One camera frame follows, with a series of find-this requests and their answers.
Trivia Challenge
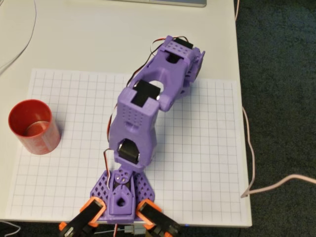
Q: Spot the red cup with white print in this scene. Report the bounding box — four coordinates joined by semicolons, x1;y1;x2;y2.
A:
7;99;62;156

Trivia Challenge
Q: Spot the white grid paper sheet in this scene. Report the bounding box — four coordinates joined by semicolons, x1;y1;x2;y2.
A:
4;68;244;226

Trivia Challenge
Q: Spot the silver laptop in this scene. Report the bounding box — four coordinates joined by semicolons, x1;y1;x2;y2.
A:
105;0;207;8

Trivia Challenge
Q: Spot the wrist servo wire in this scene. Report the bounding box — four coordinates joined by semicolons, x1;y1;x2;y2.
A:
128;37;171;84

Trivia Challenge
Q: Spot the base servo wire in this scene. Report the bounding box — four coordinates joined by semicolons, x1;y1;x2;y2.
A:
103;103;119;191

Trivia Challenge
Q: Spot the pink cable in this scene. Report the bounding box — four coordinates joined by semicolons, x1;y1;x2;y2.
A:
233;0;316;198

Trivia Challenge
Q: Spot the thin white cable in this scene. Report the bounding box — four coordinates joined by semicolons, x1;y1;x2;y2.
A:
0;220;22;236
0;0;38;75

